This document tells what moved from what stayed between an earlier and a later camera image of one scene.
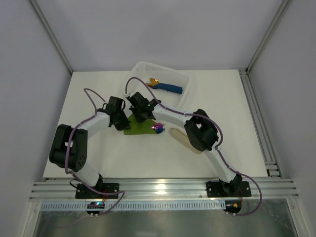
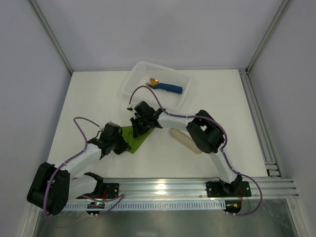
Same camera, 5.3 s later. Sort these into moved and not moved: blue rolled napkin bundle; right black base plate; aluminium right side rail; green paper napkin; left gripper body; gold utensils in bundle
Moved: green paper napkin; left gripper body
Not moved: blue rolled napkin bundle; right black base plate; aluminium right side rail; gold utensils in bundle
